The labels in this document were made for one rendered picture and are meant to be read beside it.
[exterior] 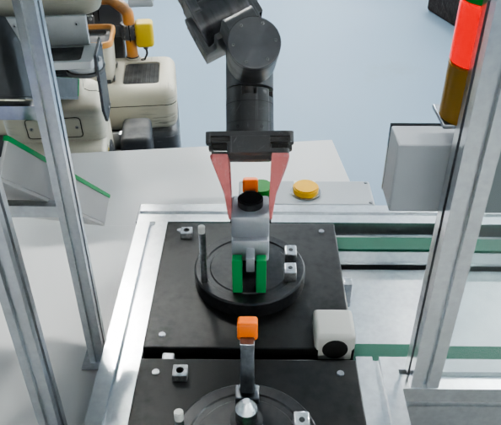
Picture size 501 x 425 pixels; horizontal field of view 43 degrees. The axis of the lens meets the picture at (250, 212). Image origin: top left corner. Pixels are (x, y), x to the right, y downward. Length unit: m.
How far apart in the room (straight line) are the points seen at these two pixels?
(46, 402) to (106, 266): 0.40
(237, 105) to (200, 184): 0.47
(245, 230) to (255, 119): 0.13
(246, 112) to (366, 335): 0.32
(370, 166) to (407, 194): 2.37
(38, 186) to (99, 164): 0.59
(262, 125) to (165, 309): 0.25
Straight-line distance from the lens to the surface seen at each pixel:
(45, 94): 0.65
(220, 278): 0.79
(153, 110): 1.73
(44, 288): 1.01
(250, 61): 0.68
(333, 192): 1.00
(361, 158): 3.02
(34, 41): 0.63
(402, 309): 0.87
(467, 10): 0.53
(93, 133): 1.49
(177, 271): 0.83
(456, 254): 0.61
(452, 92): 0.55
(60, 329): 0.94
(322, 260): 0.85
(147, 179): 1.23
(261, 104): 0.75
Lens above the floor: 1.51
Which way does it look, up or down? 35 degrees down
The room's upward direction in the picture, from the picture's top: straight up
